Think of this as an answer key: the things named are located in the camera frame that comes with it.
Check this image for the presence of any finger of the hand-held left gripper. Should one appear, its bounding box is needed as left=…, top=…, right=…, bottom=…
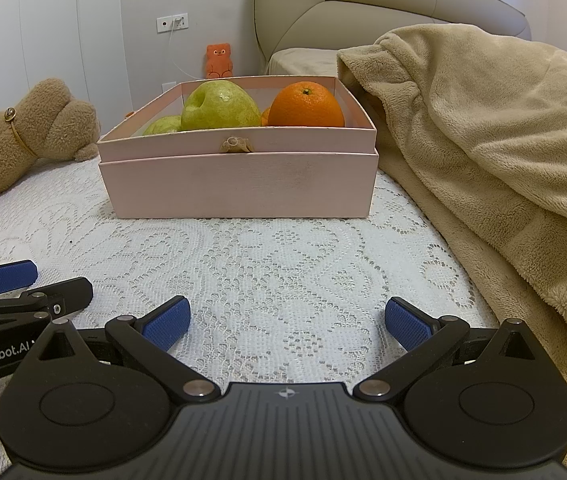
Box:
left=0, top=260, right=39, bottom=297
left=0, top=276, right=94, bottom=335

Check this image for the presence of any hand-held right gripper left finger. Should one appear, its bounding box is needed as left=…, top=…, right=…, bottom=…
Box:
left=13, top=296, right=219, bottom=403

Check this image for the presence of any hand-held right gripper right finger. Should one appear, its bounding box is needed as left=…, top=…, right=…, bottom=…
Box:
left=352, top=297, right=561, bottom=403

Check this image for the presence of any small green guava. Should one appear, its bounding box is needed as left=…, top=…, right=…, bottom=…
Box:
left=142, top=115, right=184, bottom=136

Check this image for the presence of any pink cardboard box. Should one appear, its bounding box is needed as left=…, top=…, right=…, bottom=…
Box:
left=96, top=76, right=377, bottom=156

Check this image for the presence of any large green guava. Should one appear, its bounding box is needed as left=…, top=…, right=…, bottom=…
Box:
left=180, top=80, right=262, bottom=131

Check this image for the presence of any large orange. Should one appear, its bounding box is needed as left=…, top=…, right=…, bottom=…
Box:
left=268, top=82, right=345, bottom=128

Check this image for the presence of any white lace bed cover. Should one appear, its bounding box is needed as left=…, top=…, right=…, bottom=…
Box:
left=0, top=160, right=509, bottom=480

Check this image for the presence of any brown plush bear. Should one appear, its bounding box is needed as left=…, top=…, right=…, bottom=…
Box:
left=0, top=78, right=101, bottom=235

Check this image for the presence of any beige fleece blanket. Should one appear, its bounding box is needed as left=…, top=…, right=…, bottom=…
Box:
left=336, top=24, right=567, bottom=471

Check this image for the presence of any orange bear figure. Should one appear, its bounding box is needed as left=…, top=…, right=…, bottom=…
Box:
left=205, top=43, right=234, bottom=80

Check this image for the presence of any beige cushion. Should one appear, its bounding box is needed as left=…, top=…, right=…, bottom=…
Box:
left=264, top=48, right=344, bottom=77

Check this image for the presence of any beige upholstered headboard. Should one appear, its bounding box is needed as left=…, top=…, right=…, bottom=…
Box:
left=253, top=0, right=533, bottom=76

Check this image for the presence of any white cable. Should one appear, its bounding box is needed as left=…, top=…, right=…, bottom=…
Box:
left=171, top=21, right=199, bottom=81

